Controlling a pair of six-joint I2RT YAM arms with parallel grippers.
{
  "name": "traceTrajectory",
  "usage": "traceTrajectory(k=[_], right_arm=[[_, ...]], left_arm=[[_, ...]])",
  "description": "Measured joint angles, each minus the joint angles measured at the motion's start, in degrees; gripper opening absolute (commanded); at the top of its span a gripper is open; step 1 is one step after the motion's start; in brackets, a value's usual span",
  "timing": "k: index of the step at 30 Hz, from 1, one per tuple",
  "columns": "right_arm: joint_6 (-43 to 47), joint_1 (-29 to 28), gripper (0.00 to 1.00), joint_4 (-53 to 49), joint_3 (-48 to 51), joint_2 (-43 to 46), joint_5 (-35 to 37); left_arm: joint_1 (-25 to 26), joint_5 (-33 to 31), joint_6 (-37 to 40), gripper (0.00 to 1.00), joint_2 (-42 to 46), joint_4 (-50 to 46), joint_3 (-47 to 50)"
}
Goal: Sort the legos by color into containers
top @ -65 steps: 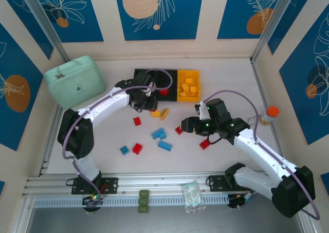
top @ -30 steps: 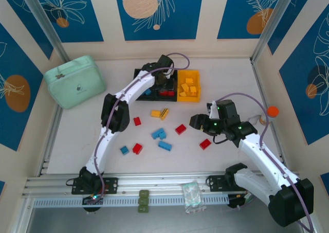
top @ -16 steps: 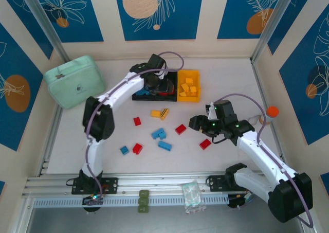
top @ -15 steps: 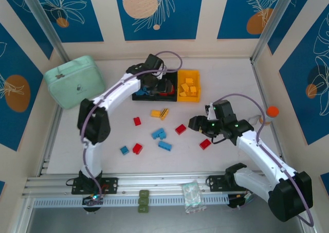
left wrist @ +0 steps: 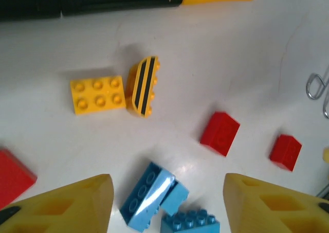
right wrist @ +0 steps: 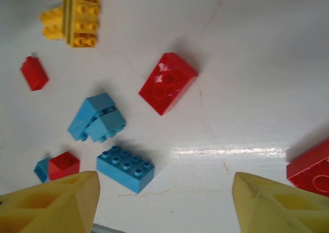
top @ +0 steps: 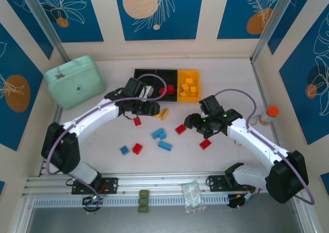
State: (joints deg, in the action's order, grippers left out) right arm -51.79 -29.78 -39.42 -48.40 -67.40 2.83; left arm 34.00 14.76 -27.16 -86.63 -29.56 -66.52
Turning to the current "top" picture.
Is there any long blue lego brick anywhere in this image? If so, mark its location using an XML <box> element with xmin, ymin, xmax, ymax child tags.
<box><xmin>157</xmin><ymin>140</ymin><xmax>173</xmax><ymax>152</ymax></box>

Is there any black plastic bin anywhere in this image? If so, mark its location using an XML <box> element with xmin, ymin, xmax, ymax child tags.
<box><xmin>155</xmin><ymin>68</ymin><xmax>179</xmax><ymax>102</ymax></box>
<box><xmin>133</xmin><ymin>68</ymin><xmax>158</xmax><ymax>101</ymax></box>

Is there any yellow plastic bin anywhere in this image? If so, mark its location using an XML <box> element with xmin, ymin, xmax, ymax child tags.
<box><xmin>177</xmin><ymin>69</ymin><xmax>202</xmax><ymax>104</ymax></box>

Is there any orange capped bottle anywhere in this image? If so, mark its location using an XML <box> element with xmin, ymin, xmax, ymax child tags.
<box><xmin>259</xmin><ymin>105</ymin><xmax>280</xmax><ymax>126</ymax></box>

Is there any clear plastic bag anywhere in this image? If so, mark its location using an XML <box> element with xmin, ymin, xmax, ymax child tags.
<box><xmin>181</xmin><ymin>183</ymin><xmax>206</xmax><ymax>214</ymax></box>

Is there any mint green zip case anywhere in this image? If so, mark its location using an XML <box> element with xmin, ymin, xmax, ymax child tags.
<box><xmin>43</xmin><ymin>55</ymin><xmax>106</xmax><ymax>110</ymax></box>

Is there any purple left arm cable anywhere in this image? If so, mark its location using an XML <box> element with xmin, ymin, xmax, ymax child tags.
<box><xmin>46</xmin><ymin>73</ymin><xmax>168</xmax><ymax>209</ymax></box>

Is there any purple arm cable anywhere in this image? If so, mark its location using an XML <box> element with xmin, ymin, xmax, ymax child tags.
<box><xmin>46</xmin><ymin>73</ymin><xmax>168</xmax><ymax>209</ymax></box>
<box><xmin>214</xmin><ymin>88</ymin><xmax>316</xmax><ymax>209</ymax></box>

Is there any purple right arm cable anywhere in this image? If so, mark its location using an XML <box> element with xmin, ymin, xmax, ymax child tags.
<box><xmin>214</xmin><ymin>88</ymin><xmax>316</xmax><ymax>209</ymax></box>

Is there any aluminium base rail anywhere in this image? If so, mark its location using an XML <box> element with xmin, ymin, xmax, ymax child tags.
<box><xmin>22</xmin><ymin>172</ymin><xmax>306</xmax><ymax>196</ymax></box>

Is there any white slotted cable duct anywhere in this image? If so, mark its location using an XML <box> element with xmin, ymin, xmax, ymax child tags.
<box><xmin>33</xmin><ymin>195</ymin><xmax>229</xmax><ymax>208</ymax></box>

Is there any aluminium frame post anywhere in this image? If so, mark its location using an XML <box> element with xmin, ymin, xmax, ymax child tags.
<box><xmin>250</xmin><ymin>0</ymin><xmax>300</xmax><ymax>64</ymax></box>
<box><xmin>19</xmin><ymin>0</ymin><xmax>70</xmax><ymax>63</ymax></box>

